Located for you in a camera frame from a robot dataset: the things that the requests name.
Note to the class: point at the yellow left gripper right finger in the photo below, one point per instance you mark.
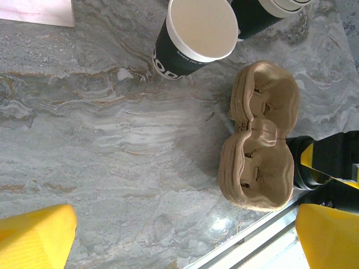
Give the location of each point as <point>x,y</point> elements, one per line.
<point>328,238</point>

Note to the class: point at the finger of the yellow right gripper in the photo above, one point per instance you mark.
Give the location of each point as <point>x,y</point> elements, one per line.
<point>331,154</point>
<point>345,196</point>

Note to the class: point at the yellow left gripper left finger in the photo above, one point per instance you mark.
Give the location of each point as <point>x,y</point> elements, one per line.
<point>33,238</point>

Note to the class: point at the brown pulp cup carrier stack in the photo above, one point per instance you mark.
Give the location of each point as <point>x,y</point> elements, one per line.
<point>261,168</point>

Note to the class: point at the black paper coffee cup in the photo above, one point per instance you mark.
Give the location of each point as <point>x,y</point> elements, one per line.
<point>202,28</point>

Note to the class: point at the white paper carry bag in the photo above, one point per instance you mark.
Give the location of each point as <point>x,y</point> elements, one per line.
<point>33,8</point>

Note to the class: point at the black cup lid stack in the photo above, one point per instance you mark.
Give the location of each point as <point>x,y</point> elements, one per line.
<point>296,168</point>

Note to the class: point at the long aluminium base beam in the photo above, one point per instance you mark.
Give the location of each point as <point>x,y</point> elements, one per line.
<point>252,238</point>

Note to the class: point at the stack of black paper cups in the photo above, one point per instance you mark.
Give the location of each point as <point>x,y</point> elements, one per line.
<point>252,16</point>

